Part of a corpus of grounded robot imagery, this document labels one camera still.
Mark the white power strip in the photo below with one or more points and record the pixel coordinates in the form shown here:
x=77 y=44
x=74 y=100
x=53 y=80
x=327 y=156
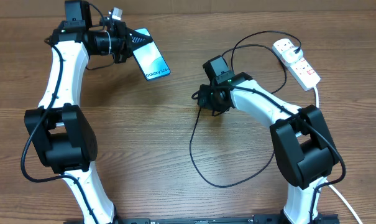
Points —
x=302 y=71

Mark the Galaxy smartphone blue screen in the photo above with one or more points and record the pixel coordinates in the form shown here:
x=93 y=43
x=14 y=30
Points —
x=151 y=62

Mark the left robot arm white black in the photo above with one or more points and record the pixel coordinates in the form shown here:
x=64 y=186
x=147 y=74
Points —
x=61 y=143

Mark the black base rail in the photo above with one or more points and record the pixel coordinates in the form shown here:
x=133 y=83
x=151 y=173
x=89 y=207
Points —
x=206 y=220

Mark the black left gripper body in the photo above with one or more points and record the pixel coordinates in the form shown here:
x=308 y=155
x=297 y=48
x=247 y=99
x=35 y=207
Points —
x=119 y=41

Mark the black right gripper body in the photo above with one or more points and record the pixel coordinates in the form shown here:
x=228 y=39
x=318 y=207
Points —
x=209 y=100

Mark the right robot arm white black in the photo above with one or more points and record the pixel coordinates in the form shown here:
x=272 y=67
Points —
x=302 y=144

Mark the white USB charger plug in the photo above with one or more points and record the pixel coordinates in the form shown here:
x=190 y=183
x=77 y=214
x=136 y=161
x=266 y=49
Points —
x=292 y=55

